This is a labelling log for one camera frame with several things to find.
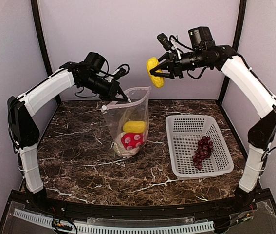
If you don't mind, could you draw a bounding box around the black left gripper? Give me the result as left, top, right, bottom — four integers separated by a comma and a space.
80, 73, 129, 101

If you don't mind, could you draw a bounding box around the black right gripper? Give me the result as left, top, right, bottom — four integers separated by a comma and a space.
151, 48, 212, 78

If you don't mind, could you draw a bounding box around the yellow vegetable toy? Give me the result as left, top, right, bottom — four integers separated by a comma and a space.
123, 121, 146, 134
146, 57, 166, 89

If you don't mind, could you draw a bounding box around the clear zip top bag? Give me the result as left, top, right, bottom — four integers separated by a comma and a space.
101, 86, 151, 158

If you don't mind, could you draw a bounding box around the yellow vegetable toy front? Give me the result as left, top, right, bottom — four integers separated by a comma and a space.
123, 121, 146, 134

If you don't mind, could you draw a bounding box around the red bell pepper toy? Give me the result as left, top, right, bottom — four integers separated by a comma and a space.
121, 133, 143, 150

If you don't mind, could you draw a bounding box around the white cauliflower toy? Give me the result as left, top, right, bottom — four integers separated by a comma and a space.
113, 132, 140, 158

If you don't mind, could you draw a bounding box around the white plastic basket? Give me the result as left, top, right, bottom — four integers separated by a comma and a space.
166, 115, 234, 180

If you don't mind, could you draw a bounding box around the dark red grape bunch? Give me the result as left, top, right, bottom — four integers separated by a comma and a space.
192, 136, 214, 170

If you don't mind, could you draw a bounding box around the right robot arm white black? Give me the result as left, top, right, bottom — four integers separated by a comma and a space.
147, 45, 276, 193

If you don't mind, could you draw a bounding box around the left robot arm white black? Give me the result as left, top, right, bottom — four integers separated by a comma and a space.
7, 61, 130, 194

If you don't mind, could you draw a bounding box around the right black frame post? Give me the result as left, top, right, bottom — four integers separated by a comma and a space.
218, 0, 247, 102

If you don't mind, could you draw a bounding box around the black frame post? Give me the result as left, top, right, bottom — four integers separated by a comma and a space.
218, 0, 247, 102
30, 0, 53, 75

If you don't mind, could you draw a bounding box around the left black frame post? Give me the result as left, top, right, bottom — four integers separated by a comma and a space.
30, 0, 53, 75

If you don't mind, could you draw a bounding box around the black front rail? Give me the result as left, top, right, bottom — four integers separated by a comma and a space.
11, 191, 250, 220

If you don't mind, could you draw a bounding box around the white slotted cable duct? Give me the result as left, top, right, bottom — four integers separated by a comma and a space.
13, 208, 214, 234

